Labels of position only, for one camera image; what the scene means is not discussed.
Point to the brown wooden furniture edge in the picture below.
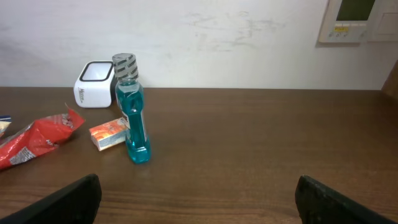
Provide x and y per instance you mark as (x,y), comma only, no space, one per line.
(390,86)

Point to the red candy bag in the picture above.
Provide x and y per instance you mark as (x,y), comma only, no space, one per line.
(40,137)

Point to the orange tissue pack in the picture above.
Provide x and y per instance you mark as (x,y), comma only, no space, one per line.
(109,134)

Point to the white wall switch plate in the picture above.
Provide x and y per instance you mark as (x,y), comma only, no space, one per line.
(383,22)

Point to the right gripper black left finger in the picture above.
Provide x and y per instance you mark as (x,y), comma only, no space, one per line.
(78,202)

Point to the blue mouthwash bottle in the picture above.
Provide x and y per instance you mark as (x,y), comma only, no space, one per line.
(130,98)

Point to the wall control panel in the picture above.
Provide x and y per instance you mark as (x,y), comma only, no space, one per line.
(347,21)

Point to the cream blue snack bag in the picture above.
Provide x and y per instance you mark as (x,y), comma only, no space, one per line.
(5,121)

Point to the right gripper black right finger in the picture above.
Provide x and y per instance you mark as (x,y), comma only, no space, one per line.
(317,203)

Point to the white barcode scanner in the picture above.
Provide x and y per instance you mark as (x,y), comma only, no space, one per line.
(95,86)

